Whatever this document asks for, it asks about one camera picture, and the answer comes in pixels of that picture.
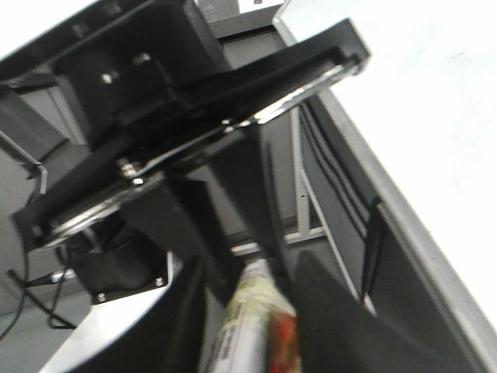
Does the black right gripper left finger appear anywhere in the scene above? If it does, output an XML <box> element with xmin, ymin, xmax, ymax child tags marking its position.
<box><xmin>123</xmin><ymin>176</ymin><xmax>244</xmax><ymax>308</ymax></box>

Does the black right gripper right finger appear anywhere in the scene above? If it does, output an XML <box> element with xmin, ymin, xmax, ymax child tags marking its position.
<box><xmin>248</xmin><ymin>117</ymin><xmax>481</xmax><ymax>372</ymax></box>

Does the white black-tipped whiteboard marker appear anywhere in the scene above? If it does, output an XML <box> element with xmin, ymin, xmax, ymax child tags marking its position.
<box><xmin>205</xmin><ymin>259</ymin><xmax>302</xmax><ymax>372</ymax></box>

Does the white whiteboard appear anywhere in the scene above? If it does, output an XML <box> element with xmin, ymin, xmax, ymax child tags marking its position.
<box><xmin>285</xmin><ymin>0</ymin><xmax>497</xmax><ymax>249</ymax></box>

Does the black cable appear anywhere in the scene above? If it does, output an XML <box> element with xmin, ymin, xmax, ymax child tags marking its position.
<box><xmin>0</xmin><ymin>248</ymin><xmax>78</xmax><ymax>339</ymax></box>

